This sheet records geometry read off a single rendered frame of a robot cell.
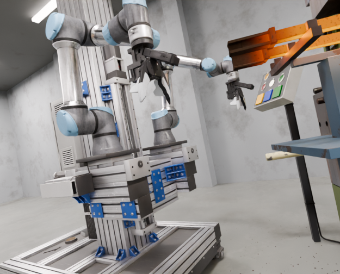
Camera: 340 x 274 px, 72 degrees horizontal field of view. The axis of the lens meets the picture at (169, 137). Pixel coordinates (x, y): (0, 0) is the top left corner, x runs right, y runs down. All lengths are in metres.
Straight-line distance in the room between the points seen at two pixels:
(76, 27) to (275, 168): 3.36
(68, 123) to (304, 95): 3.29
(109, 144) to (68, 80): 0.33
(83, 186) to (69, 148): 0.47
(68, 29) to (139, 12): 0.46
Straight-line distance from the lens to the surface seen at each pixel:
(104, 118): 1.16
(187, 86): 4.15
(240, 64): 0.71
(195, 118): 4.05
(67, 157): 1.63
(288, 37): 0.63
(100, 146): 1.15
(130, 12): 0.82
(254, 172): 4.01
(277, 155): 1.55
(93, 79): 1.49
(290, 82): 1.64
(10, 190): 9.61
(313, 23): 0.63
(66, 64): 1.16
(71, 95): 1.13
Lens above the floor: 0.80
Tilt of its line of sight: 2 degrees up
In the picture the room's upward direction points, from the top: 11 degrees counter-clockwise
